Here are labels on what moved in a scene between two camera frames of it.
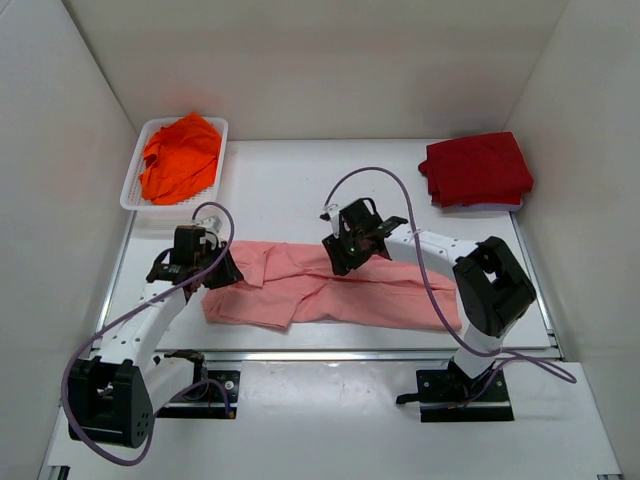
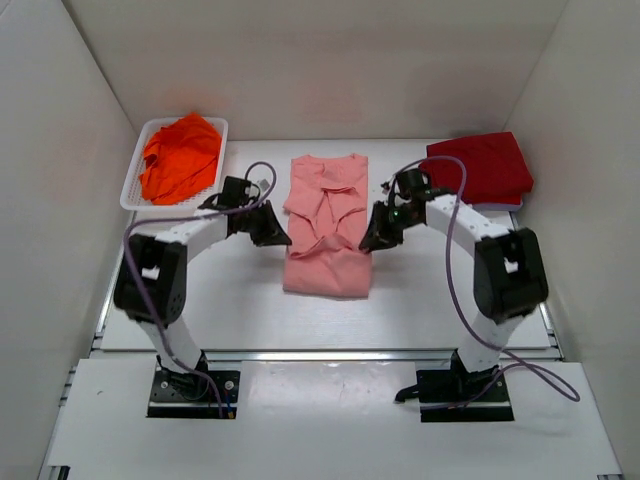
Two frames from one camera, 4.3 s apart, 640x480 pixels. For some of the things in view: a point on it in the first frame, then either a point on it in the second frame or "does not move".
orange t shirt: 179,160 does not move
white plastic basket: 179,216 does not move
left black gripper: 231,272 -> 272,233
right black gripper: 342,264 -> 378,236
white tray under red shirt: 510,207 does not move
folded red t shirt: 485,169 does not move
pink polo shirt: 284,284 -> 326,199
